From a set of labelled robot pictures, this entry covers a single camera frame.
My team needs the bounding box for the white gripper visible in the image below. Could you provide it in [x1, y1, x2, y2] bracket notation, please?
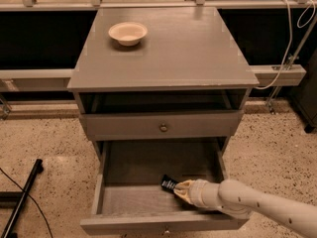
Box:
[174, 179, 222, 210]

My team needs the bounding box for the dark rxbar blueberry wrapper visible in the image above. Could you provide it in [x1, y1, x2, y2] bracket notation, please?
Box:
[160, 175, 177, 192]

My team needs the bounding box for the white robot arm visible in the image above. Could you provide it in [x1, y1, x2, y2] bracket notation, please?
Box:
[173, 179, 317, 238]

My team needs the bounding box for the open grey middle drawer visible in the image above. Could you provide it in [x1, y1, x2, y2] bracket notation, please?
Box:
[80, 139, 249, 235]

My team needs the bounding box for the brass top drawer knob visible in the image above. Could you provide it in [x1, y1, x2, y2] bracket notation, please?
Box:
[159, 123, 168, 132]

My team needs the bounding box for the grey wooden cabinet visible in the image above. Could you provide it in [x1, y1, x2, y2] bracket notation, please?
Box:
[67, 6, 260, 161]

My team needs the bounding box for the dark cart at right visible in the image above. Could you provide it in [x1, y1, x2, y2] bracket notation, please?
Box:
[290, 49, 317, 133]

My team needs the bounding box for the white paper bowl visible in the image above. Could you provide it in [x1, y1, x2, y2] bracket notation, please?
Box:
[108, 22, 148, 47]

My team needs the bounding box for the black metal stand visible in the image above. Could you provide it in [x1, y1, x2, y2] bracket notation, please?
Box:
[1, 159, 44, 238]

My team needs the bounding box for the thin black cable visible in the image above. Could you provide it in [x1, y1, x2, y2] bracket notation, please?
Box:
[0, 167, 54, 238]

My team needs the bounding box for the metal railing frame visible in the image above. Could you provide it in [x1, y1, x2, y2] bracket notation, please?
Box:
[0, 0, 317, 121]

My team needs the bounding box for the white cable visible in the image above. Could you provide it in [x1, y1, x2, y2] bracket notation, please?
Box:
[254, 0, 317, 91]

